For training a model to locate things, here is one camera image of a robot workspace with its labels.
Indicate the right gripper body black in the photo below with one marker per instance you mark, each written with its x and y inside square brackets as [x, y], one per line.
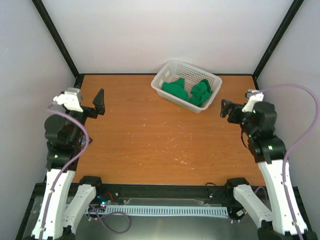
[233, 117]

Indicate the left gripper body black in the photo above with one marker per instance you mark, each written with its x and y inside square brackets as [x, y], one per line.
[92, 112]

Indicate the green t-shirt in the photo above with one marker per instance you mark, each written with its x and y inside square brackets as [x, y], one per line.
[199, 93]

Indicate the white perforated plastic basket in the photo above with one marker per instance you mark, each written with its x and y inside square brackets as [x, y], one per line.
[175, 69]

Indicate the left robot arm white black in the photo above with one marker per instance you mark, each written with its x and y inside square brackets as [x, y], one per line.
[67, 139]

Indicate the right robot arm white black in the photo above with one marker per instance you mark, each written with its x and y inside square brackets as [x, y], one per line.
[279, 221]

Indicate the small circuit board with led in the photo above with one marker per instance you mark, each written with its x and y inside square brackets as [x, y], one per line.
[105, 199]

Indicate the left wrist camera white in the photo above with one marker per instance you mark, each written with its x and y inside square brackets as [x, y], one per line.
[71, 99]

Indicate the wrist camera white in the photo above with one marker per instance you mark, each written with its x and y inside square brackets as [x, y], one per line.
[253, 96]
[71, 99]

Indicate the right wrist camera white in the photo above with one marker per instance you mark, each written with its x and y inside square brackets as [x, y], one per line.
[253, 96]

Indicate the black aluminium rail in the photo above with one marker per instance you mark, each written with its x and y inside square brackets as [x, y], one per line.
[207, 193]

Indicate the left black frame post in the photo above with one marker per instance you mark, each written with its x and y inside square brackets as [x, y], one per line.
[45, 16]

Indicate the black frame post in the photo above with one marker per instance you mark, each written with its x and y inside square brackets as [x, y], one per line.
[45, 16]
[281, 30]

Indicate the light blue cable duct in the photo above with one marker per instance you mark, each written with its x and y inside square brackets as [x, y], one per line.
[167, 211]

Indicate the right black frame post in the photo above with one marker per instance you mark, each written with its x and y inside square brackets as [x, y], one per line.
[281, 30]

